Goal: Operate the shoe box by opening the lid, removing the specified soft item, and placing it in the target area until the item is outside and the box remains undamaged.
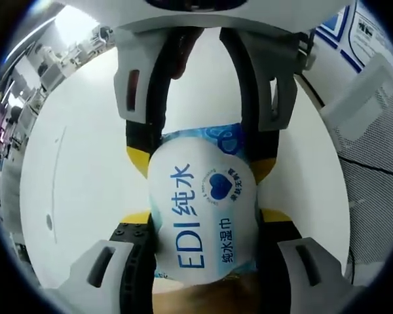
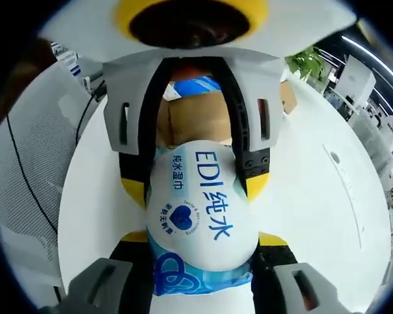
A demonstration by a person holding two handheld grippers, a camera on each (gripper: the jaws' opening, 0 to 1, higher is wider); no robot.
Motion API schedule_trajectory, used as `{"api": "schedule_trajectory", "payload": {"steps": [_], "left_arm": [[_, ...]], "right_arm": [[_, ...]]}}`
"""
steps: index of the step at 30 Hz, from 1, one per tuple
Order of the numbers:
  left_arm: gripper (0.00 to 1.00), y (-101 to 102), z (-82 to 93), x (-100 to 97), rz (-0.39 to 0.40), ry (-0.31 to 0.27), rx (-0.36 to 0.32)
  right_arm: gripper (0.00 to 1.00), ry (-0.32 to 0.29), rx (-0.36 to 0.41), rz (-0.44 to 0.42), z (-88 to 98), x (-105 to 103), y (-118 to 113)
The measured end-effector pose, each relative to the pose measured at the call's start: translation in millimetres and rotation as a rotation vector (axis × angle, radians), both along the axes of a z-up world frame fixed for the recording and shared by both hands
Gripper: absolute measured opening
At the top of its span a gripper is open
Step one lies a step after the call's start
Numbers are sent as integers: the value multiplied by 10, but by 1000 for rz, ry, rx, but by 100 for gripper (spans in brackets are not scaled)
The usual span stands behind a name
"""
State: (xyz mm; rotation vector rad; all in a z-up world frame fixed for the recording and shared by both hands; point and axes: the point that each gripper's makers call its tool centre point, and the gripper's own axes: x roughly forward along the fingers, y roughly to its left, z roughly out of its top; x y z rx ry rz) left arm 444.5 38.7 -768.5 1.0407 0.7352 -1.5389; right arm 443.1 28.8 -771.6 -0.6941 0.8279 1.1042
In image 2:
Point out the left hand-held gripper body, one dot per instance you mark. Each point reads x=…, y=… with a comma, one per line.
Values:
x=85, y=32

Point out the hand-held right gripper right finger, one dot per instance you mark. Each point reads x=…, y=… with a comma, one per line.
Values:
x=272, y=284

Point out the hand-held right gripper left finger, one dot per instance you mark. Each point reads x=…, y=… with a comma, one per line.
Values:
x=124, y=281

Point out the brown cardboard shoe box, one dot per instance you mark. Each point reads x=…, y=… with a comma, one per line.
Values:
x=196, y=121

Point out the white blue wipes soft pack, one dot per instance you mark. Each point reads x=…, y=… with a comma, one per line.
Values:
x=199, y=212

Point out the potted green plant white pot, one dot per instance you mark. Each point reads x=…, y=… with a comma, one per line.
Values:
x=306, y=65

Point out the grey mesh office chair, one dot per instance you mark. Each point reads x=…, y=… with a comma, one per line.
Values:
x=42, y=157

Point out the white table socket strip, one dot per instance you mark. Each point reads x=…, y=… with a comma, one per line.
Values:
x=347, y=196

